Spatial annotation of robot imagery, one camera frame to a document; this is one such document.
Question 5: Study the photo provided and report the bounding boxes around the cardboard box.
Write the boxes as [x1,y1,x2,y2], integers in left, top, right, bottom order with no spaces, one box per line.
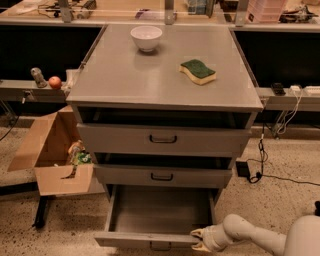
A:
[8,106,104,196]

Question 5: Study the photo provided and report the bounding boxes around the grey bottom drawer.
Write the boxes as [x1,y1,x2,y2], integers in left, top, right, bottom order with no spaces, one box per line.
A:
[95,185,216,251]

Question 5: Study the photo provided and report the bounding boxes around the colourful toys in box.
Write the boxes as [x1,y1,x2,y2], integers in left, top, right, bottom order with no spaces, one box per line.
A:
[67,140,92,166]

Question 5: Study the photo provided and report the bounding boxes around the grey drawer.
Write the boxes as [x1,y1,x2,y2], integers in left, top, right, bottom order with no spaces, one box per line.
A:
[95,185,216,251]
[77,124,251,157]
[94,165,232,188]

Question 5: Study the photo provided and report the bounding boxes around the small grey figurine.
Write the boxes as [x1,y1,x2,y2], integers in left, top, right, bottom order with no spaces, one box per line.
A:
[30,67,47,88]

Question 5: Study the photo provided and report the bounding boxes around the black table leg foot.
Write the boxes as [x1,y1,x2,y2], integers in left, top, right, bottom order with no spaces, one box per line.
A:
[33,196,48,229]

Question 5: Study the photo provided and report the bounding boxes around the black power adapter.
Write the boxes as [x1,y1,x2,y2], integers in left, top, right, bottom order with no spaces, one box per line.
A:
[236,161,250,179]

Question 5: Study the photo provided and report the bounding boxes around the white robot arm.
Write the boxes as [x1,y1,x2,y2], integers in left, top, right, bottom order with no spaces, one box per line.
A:
[190,214,320,256]

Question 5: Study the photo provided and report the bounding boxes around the white power strip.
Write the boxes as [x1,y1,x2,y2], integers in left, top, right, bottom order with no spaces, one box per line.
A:
[304,86,320,96]

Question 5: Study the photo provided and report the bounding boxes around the white bowl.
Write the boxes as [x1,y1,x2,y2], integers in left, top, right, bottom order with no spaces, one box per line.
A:
[130,25,163,52]

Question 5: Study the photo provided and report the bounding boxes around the grey top drawer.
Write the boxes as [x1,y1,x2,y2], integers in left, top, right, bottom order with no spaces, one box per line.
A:
[77,124,251,157]

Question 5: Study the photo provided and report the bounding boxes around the green yellow sponge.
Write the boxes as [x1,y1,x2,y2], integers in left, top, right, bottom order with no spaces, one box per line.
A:
[179,59,217,85]

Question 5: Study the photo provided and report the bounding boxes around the pink storage drawers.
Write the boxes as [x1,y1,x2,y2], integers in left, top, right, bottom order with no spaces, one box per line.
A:
[246,0,287,23]

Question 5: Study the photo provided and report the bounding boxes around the grey middle drawer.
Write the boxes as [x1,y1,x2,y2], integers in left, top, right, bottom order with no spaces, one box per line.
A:
[94,165,232,188]

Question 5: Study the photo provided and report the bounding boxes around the white charger cables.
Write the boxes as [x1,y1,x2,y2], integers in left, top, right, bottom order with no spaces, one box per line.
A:
[275,85,304,137]

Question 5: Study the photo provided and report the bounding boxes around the grey drawer cabinet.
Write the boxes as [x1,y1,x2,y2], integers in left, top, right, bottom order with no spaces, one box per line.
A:
[65,23,264,208]

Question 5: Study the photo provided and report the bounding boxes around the black floor cable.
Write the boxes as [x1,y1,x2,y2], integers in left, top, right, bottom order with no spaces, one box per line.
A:
[245,123,320,187]

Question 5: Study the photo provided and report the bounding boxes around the red apple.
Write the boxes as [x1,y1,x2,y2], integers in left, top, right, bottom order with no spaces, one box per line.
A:
[48,76,62,89]

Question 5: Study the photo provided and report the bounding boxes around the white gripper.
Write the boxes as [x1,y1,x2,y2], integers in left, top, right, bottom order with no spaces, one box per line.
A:
[190,225,233,252]

